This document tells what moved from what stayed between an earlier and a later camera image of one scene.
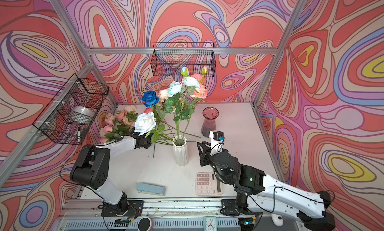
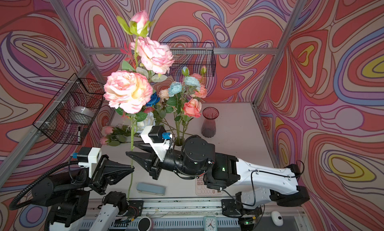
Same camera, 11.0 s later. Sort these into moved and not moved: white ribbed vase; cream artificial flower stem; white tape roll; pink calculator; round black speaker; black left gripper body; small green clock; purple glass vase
Moved: cream artificial flower stem; black left gripper body
Not moved: white ribbed vase; white tape roll; pink calculator; purple glass vase; round black speaker; small green clock
